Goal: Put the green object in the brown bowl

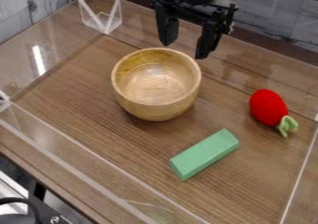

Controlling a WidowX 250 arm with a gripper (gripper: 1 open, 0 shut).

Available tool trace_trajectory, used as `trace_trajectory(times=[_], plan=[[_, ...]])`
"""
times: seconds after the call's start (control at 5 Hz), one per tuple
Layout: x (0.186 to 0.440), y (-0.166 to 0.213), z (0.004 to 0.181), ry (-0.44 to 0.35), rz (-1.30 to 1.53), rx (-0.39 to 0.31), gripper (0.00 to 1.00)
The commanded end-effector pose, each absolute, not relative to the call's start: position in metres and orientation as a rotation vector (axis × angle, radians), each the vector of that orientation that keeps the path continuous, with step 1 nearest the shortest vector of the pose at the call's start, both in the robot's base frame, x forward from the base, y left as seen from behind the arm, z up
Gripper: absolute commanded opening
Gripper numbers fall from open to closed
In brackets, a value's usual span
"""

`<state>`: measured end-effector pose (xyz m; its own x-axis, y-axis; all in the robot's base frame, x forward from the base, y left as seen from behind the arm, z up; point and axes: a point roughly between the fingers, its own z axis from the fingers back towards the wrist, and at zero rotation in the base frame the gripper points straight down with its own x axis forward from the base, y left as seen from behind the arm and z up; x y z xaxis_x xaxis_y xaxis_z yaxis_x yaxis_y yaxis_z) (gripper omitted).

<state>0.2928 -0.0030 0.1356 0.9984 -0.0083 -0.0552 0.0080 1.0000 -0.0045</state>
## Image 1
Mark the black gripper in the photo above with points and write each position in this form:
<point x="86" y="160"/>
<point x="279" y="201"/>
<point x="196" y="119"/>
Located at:
<point x="208" y="12"/>

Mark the green rectangular block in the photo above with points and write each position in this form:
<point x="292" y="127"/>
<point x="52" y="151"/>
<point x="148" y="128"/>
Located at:
<point x="203" y="154"/>

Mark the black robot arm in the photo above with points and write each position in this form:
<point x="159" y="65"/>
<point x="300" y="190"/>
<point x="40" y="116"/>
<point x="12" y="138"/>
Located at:
<point x="212" y="14"/>

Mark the brown wooden bowl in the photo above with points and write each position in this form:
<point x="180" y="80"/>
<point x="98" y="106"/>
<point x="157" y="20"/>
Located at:
<point x="156" y="82"/>

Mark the red plush strawberry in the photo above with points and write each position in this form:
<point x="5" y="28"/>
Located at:
<point x="268" y="109"/>

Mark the clear acrylic tray walls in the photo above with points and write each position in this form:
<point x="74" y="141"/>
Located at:
<point x="102" y="159"/>

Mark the black table leg bracket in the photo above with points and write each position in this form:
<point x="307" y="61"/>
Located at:
<point x="54" y="211"/>

